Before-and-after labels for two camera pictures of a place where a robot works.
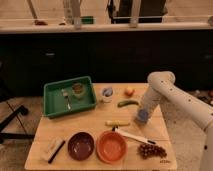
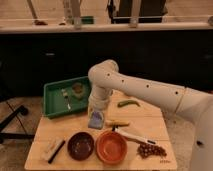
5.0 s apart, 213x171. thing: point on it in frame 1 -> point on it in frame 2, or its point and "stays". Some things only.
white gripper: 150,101 -> 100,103
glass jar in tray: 78,89 stays
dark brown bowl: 81,145 stays
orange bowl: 111,146 stays
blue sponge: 143,115 -> 96,120
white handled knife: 133,137 stays
